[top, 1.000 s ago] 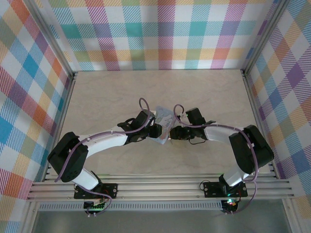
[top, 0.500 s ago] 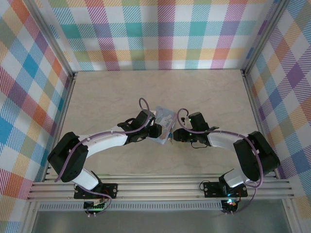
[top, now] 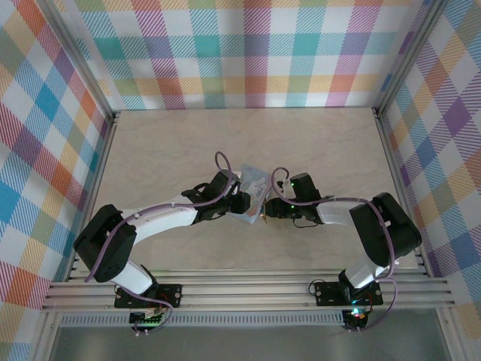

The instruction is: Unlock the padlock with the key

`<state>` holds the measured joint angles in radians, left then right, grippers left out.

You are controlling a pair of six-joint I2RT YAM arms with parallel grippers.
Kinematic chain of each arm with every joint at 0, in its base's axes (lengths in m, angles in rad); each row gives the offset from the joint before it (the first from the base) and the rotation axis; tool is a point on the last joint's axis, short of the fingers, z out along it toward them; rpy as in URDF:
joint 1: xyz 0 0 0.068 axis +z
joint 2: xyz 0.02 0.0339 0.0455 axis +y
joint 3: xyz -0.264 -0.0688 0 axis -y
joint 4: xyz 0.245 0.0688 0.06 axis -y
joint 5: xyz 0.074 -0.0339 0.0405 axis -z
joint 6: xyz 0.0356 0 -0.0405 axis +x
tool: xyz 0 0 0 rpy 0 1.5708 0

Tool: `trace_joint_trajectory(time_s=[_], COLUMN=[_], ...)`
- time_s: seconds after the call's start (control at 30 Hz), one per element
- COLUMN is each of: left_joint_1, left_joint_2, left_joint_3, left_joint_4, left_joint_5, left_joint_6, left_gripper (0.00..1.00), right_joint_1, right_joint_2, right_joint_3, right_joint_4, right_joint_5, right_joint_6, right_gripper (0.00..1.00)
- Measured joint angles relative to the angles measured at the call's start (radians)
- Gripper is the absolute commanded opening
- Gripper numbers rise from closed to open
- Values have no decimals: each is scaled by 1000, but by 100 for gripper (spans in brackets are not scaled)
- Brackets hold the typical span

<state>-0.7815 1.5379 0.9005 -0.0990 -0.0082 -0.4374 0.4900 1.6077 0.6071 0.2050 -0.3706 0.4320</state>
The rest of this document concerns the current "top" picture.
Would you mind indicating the small gold key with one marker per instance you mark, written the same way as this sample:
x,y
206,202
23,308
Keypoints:
x,y
264,218

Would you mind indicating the pastel cartoon print tin box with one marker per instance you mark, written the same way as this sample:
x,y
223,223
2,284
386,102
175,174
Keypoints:
x,y
259,188

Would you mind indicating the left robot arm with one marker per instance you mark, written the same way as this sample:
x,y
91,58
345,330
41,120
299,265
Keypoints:
x,y
109,240

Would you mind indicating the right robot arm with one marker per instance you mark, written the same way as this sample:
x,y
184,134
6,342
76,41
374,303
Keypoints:
x,y
387,229

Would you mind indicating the grey metal sheet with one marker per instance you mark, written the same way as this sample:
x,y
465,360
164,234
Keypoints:
x,y
244,346

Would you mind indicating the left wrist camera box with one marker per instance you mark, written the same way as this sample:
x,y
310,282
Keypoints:
x,y
237,176

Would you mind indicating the aluminium extrusion rail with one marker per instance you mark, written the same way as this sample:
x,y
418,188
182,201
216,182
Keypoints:
x,y
244,302
244,275
244,289

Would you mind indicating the aluminium table side rail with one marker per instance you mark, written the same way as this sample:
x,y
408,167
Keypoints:
x,y
99,169
394,169

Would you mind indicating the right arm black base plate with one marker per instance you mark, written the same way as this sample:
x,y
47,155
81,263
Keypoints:
x,y
327,293

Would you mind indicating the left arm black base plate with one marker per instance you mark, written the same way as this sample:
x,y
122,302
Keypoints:
x,y
169,295

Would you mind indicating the aluminium frame post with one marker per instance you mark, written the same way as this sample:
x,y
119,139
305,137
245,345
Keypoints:
x,y
409,52
75,52

